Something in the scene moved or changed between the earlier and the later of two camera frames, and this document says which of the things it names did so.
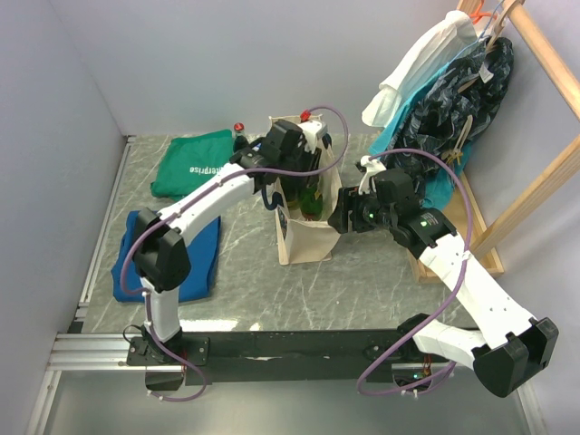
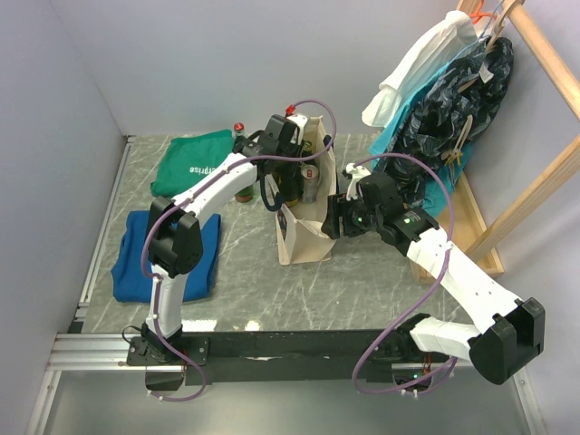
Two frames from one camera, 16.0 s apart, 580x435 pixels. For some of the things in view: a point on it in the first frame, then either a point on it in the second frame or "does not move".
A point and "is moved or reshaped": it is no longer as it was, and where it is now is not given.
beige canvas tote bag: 302,240 does not move
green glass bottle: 312,204 is moved or reshaped
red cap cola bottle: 240,141 does not move
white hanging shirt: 450,39 does not move
